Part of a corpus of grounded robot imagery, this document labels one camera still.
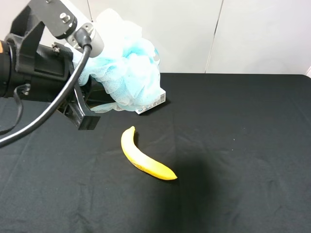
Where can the yellow banana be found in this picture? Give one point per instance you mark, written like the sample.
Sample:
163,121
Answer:
141,160

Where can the black tablecloth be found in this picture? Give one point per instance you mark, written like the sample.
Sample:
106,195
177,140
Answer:
240,146

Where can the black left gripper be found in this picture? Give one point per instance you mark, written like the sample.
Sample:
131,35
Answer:
47,72

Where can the light blue bath loofah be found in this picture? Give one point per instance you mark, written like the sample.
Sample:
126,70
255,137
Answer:
126,67

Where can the white blue milk carton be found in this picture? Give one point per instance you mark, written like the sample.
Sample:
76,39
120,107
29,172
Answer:
161,99

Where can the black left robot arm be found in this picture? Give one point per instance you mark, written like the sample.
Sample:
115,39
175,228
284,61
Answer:
7,81

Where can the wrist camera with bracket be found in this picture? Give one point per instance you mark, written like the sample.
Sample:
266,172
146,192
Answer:
61,18

